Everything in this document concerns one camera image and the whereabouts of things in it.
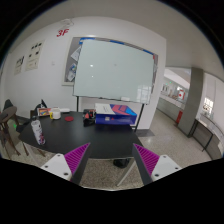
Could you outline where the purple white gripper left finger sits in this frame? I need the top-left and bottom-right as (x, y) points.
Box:
(41, 143), (90, 181)

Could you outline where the dark wooden chair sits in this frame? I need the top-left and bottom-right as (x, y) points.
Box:
(0, 99), (20, 154)

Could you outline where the black table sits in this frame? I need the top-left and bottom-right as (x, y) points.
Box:
(18, 110), (145, 187)

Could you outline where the red fire extinguisher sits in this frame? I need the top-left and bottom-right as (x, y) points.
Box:
(176, 111), (183, 124)

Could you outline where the black red tool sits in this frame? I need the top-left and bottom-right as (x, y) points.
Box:
(83, 109), (96, 126)

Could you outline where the colourful book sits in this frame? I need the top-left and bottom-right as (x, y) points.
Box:
(37, 108), (51, 117)

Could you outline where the white poster small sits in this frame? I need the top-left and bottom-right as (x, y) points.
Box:
(14, 56), (24, 75)

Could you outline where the clear plastic water bottle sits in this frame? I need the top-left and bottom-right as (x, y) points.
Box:
(31, 116), (45, 145)

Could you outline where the white poster large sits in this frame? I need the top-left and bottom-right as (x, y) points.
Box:
(26, 41), (44, 71)

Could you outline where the red round coaster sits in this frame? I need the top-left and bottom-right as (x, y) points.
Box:
(65, 116), (74, 122)

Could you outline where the blue cardboard box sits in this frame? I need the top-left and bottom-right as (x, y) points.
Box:
(95, 103), (137, 125)

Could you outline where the grey pillar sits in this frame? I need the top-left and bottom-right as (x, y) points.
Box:
(178, 67), (204, 135)

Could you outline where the white mug yellow handle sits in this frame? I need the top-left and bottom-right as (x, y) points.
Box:
(49, 107), (61, 120)

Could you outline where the grey notice board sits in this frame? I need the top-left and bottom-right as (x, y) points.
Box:
(61, 36), (159, 95)

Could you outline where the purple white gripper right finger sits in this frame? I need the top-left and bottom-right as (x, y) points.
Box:
(132, 144), (181, 182)

